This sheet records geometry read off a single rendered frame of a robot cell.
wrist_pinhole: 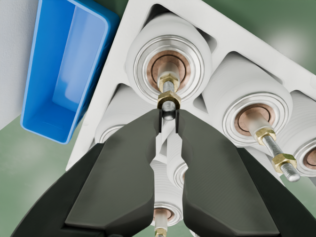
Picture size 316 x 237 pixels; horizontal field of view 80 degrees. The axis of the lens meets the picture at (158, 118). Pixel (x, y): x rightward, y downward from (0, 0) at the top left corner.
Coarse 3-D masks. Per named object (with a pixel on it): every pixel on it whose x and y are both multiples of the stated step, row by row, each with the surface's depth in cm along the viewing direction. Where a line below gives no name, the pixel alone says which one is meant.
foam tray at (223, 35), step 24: (144, 0) 23; (168, 0) 23; (192, 0) 23; (120, 24) 25; (144, 24) 29; (192, 24) 34; (216, 24) 24; (120, 48) 26; (216, 48) 26; (240, 48) 25; (264, 48) 25; (120, 72) 28; (288, 72) 27; (96, 96) 30; (312, 96) 29; (96, 120) 33
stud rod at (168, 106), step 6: (168, 84) 16; (168, 90) 15; (168, 102) 14; (162, 108) 13; (168, 108) 13; (174, 108) 13; (162, 114) 13; (168, 114) 13; (174, 114) 13; (168, 120) 13
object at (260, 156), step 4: (248, 148) 35; (252, 148) 35; (252, 152) 34; (256, 152) 35; (260, 152) 35; (256, 156) 34; (260, 156) 34; (264, 156) 35; (260, 160) 33; (264, 160) 33; (268, 160) 34; (264, 164) 32; (268, 164) 33; (268, 168) 32; (272, 168) 32; (272, 172) 31; (276, 176) 31; (280, 180) 31
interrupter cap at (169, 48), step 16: (144, 48) 19; (160, 48) 19; (176, 48) 19; (192, 48) 19; (144, 64) 20; (160, 64) 20; (176, 64) 20; (192, 64) 20; (144, 80) 21; (192, 80) 20
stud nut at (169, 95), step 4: (164, 92) 14; (168, 92) 14; (172, 92) 14; (160, 96) 14; (164, 96) 14; (168, 96) 14; (172, 96) 14; (176, 96) 14; (160, 100) 14; (164, 100) 14; (168, 100) 14; (172, 100) 14; (176, 100) 14; (180, 100) 14; (160, 104) 14; (176, 104) 14; (180, 104) 14; (160, 108) 14; (176, 108) 14
